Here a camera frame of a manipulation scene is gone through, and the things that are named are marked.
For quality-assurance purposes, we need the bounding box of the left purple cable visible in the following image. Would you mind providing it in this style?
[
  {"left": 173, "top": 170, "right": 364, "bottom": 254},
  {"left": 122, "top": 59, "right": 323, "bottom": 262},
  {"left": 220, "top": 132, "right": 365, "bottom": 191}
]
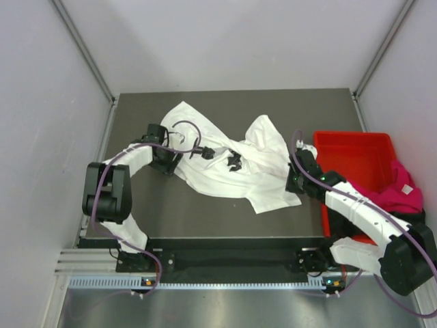
[{"left": 91, "top": 120, "right": 203, "bottom": 298}]

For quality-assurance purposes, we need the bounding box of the left aluminium frame post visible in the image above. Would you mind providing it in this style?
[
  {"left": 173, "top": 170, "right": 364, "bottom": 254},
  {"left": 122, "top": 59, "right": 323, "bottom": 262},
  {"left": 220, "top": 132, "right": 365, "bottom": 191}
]
[{"left": 48, "top": 0, "right": 116, "bottom": 105}]

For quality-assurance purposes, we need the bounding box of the aluminium front rail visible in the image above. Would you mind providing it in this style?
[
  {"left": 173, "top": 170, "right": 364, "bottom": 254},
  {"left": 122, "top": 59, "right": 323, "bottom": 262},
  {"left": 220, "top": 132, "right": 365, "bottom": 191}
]
[{"left": 55, "top": 249, "right": 340, "bottom": 277}]

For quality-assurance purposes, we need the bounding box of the pink t shirt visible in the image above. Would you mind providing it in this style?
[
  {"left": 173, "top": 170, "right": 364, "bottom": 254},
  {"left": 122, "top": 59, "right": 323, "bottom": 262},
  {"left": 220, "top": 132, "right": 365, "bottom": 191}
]
[{"left": 350, "top": 160, "right": 423, "bottom": 214}]

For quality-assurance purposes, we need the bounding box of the grey slotted cable duct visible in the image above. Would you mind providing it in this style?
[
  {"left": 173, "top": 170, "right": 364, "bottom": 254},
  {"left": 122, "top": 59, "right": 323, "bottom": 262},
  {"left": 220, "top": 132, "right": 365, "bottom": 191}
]
[{"left": 68, "top": 276, "right": 343, "bottom": 290}]

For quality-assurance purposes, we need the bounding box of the aluminium frame post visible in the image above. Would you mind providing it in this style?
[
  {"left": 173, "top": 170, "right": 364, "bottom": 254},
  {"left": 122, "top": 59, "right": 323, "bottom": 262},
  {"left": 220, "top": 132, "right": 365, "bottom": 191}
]
[
  {"left": 352, "top": 0, "right": 417, "bottom": 101},
  {"left": 48, "top": 0, "right": 116, "bottom": 105}
]

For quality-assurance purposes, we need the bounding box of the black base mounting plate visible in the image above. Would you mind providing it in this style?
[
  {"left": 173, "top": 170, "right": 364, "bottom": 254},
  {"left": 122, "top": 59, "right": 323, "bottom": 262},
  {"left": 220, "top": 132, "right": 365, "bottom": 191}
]
[{"left": 115, "top": 237, "right": 340, "bottom": 285}]

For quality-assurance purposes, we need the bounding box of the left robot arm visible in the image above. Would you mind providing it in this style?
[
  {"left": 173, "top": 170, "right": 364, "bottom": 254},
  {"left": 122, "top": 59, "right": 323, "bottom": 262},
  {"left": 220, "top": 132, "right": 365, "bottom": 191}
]
[{"left": 82, "top": 124, "right": 183, "bottom": 271}]

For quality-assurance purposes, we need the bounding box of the right aluminium frame post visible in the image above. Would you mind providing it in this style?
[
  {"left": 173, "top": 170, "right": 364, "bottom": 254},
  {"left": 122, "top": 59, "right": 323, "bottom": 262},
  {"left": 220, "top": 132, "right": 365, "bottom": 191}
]
[{"left": 352, "top": 0, "right": 417, "bottom": 101}]

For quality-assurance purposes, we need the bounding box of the purple cable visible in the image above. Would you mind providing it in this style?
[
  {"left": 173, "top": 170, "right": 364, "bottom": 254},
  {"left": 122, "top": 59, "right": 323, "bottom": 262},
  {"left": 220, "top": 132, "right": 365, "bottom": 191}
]
[
  {"left": 292, "top": 128, "right": 437, "bottom": 319},
  {"left": 91, "top": 120, "right": 203, "bottom": 298}
]

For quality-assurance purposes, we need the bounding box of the black t shirt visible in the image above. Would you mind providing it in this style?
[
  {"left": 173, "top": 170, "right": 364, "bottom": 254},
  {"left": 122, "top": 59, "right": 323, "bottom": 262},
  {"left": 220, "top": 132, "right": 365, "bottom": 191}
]
[{"left": 322, "top": 207, "right": 426, "bottom": 243}]

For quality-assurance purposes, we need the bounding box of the white t shirt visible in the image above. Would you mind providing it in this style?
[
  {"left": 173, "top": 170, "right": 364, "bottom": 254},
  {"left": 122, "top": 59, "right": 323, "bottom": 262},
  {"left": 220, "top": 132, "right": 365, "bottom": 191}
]
[{"left": 161, "top": 102, "right": 301, "bottom": 214}]

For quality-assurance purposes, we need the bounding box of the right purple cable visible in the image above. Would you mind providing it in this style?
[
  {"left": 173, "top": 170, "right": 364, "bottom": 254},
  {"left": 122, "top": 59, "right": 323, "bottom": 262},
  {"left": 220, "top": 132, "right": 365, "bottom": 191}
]
[{"left": 292, "top": 128, "right": 437, "bottom": 319}]

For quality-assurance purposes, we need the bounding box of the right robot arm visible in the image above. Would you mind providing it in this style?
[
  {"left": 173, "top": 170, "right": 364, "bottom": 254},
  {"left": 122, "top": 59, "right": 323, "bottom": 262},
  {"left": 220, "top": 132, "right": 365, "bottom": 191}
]
[{"left": 286, "top": 146, "right": 436, "bottom": 296}]

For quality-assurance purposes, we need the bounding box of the red plastic bin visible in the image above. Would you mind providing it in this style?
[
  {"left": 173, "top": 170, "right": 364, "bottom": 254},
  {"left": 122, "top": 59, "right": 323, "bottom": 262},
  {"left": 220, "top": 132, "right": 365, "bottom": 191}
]
[{"left": 313, "top": 131, "right": 404, "bottom": 247}]

